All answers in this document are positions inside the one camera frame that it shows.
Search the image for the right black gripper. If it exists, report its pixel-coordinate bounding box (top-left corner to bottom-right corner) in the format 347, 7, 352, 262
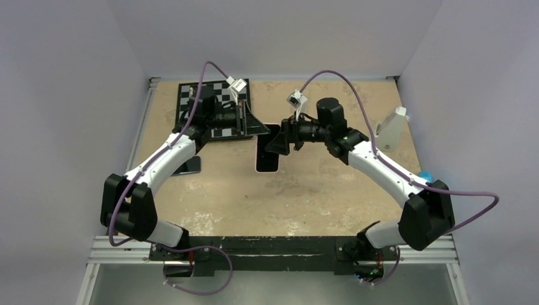
266, 111, 331, 155

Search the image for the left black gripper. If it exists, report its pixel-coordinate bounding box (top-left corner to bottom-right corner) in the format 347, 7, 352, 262
206, 100, 270, 136

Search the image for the blue phone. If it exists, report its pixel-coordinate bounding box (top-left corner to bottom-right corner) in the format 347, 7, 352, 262
172, 156, 201, 177

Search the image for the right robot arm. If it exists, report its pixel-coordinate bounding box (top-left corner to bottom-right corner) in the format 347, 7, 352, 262
264, 97, 455, 259

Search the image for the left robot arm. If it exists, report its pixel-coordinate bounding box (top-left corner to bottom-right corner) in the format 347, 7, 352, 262
100, 86, 270, 260

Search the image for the black white chessboard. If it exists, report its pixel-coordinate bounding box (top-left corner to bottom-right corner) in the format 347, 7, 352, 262
173, 79, 253, 142

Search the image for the white metronome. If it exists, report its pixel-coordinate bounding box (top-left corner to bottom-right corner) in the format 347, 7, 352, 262
374, 106, 409, 153

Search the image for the blue cap object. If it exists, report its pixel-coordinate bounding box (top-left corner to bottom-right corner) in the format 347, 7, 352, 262
418, 170, 433, 183

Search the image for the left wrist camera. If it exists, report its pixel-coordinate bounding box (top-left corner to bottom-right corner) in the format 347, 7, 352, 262
226, 76, 247, 104

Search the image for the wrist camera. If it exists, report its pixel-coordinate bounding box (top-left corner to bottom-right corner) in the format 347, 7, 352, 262
226, 76, 247, 104
287, 90, 308, 122

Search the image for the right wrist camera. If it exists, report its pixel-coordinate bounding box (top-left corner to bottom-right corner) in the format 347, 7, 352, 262
287, 90, 308, 122

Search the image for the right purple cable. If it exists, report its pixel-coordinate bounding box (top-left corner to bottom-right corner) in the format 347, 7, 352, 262
299, 69, 500, 234

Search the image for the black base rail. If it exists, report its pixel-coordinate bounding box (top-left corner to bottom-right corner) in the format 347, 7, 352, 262
149, 236, 397, 277

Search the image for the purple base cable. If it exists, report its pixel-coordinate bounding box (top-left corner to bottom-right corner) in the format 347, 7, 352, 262
163, 245, 234, 296

